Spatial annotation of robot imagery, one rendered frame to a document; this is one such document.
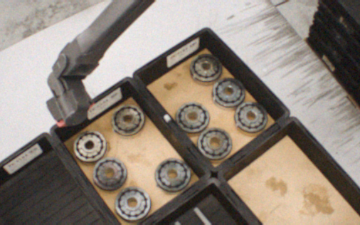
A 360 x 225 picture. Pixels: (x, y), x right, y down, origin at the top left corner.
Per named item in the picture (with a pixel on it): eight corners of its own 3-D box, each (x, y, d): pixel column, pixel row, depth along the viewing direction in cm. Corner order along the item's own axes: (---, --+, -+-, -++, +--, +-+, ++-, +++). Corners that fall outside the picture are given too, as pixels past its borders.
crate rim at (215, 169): (130, 77, 145) (129, 73, 143) (207, 29, 153) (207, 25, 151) (213, 177, 131) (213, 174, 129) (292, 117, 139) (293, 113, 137)
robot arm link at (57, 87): (65, 62, 105) (42, 72, 104) (75, 85, 102) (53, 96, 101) (70, 77, 111) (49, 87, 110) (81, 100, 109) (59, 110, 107)
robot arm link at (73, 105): (92, 52, 106) (62, 50, 99) (113, 91, 101) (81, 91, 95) (69, 86, 112) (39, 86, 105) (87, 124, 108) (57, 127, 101)
